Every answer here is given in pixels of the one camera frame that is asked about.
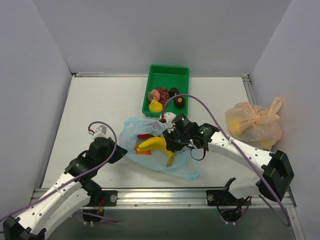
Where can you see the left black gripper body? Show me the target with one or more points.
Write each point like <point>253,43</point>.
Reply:
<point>116,153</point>

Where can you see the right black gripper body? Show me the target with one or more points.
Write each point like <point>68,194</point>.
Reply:
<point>169,139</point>

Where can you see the yellow banana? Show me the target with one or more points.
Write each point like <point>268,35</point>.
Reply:
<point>157,143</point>

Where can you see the blue printed plastic bag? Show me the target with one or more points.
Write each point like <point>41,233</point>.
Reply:
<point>185,164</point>

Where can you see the dark mangosteen fruit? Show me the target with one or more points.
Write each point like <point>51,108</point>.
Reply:
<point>179,102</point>

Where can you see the red pomegranate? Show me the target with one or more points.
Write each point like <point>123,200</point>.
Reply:
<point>144,136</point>

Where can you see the orange fruit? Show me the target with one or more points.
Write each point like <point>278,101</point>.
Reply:
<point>148,152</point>

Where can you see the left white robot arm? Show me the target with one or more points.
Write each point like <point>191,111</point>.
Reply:
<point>74,189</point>

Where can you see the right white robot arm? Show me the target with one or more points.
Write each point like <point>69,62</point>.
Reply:
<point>273,170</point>

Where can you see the dark purple fruit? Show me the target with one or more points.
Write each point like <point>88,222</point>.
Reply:
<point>172,92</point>

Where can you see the peach fruit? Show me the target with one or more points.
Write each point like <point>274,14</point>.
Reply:
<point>153,94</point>

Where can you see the orange plastic bag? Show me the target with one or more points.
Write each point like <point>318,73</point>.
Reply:
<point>255,125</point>

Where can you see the yellow pear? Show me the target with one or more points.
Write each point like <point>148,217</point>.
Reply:
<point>155,106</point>

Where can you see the red grape bunch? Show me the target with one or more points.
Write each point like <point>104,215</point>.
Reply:
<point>164,95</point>

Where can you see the green plastic tray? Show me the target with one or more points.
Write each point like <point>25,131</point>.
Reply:
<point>165,76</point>

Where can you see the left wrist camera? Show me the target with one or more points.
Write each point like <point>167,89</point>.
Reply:
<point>100,132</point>

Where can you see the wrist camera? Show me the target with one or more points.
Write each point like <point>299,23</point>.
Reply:
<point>100,132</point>
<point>166,119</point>

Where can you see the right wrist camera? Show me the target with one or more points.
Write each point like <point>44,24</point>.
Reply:
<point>166,119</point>

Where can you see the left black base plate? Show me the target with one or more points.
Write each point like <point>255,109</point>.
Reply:
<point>107,197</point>

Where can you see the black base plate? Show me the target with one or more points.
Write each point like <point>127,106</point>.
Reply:
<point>217,197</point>
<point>107,197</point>

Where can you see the aluminium front rail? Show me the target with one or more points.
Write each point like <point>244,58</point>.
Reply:
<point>161,198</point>

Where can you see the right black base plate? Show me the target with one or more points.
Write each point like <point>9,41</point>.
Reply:
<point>217,197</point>

